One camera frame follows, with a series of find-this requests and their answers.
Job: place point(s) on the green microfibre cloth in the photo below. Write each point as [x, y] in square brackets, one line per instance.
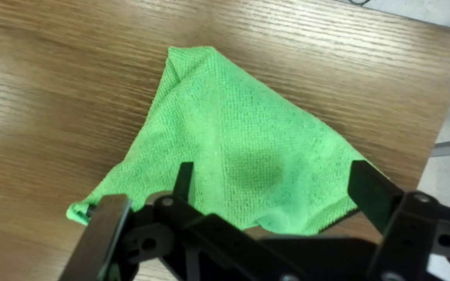
[229, 136]

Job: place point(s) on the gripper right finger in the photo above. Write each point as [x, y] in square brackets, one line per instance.
[404, 234]

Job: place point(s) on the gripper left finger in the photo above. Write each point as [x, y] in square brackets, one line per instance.
[225, 242]

